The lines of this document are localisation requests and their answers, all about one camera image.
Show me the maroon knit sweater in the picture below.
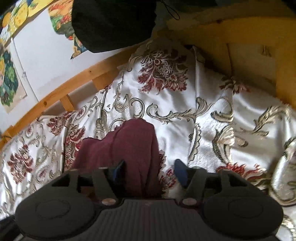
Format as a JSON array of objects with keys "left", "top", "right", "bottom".
[{"left": 71, "top": 118, "right": 162, "bottom": 198}]

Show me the floral satin bed cover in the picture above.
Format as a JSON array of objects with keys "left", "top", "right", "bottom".
[{"left": 1, "top": 40, "right": 295, "bottom": 240}]

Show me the blond boy anime drawing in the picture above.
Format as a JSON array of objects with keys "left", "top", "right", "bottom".
[{"left": 1, "top": 44, "right": 27, "bottom": 113}]

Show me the black puffer jacket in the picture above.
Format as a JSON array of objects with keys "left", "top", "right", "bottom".
[{"left": 71, "top": 0, "right": 218, "bottom": 54}]

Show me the autumn landscape painting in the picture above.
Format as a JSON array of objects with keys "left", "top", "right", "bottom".
[{"left": 48, "top": 0, "right": 87, "bottom": 59}]

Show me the yellow pineapple painting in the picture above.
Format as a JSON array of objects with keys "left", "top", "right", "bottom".
[{"left": 1, "top": 0, "right": 53, "bottom": 45}]

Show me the wooden bed frame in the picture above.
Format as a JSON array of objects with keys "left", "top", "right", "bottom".
[{"left": 1, "top": 14, "right": 295, "bottom": 147}]

